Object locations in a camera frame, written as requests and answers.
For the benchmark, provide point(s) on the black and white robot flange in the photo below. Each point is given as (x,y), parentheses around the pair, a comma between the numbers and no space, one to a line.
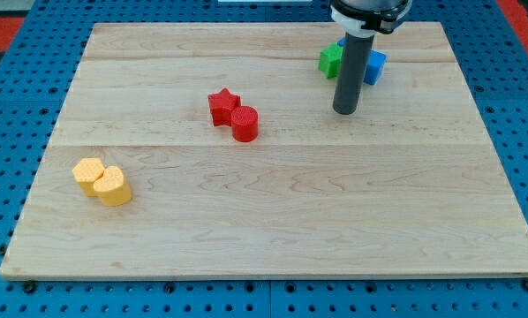
(365,18)

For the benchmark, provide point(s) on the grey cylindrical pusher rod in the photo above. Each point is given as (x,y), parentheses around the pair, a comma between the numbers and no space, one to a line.
(356,53)

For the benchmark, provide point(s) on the green star block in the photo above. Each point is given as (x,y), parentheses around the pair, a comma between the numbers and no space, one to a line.
(330,60)

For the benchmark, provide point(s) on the red star block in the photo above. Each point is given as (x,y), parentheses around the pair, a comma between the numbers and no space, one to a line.
(221,105)

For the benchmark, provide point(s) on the blue cube block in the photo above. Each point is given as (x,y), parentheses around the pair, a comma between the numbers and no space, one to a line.
(375,67)

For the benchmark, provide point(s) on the red cylinder block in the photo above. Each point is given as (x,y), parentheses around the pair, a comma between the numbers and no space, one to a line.
(244,123)

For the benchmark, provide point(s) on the wooden board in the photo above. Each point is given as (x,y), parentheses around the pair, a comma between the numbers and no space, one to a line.
(407,187)

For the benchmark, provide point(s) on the yellow heart block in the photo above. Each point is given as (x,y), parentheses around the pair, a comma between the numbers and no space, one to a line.
(112,187)

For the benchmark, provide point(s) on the yellow hexagon block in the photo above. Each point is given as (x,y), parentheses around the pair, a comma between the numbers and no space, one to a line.
(86,172)

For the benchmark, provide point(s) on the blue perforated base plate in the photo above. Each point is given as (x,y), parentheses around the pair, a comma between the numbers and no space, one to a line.
(40,47)

